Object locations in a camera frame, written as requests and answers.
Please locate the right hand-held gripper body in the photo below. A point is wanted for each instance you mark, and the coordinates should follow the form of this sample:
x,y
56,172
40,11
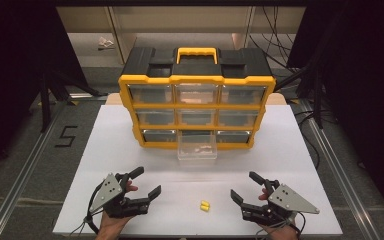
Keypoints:
x,y
288,200

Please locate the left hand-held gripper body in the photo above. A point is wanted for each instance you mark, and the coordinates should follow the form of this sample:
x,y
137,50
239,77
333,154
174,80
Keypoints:
x,y
108,193

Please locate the yellow foam earplug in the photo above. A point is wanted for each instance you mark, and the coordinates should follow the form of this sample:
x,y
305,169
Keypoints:
x,y
205,202
204,208

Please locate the clear plastic drawer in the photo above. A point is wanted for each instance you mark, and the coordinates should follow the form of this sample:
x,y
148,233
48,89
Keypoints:
x,y
197,150

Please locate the yellow and black drawer organizer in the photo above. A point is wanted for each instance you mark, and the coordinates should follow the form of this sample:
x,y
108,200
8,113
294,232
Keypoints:
x,y
196,96

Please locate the person's right hand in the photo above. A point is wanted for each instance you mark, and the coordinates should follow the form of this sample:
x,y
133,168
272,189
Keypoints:
x,y
281,232

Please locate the person's left hand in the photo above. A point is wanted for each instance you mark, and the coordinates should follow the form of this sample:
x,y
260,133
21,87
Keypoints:
x,y
110,228

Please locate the black metal stand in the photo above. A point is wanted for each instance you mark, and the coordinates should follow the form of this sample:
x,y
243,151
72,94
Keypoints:
x,y
316,93
51,90

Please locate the crumpled white paper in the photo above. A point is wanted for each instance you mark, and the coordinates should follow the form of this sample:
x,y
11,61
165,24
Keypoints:
x,y
105,43

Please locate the beige shelf unit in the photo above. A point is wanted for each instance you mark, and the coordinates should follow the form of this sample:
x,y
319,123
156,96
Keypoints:
x,y
180,23

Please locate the metal floor rail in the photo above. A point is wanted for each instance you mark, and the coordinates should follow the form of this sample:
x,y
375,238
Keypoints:
x,y
20,176
346,173

